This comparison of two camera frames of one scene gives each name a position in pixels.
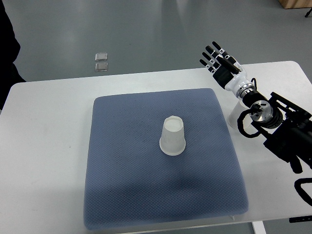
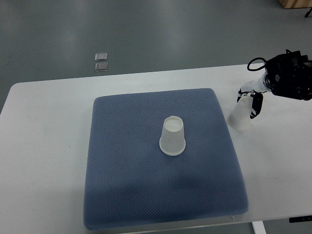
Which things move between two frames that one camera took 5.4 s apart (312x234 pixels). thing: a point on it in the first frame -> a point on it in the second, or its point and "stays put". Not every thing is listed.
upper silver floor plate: x=101 y=56 stays put
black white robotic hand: x=226 y=71 -> x=255 y=88
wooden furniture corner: x=295 y=4 stays put
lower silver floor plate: x=101 y=67 stays put
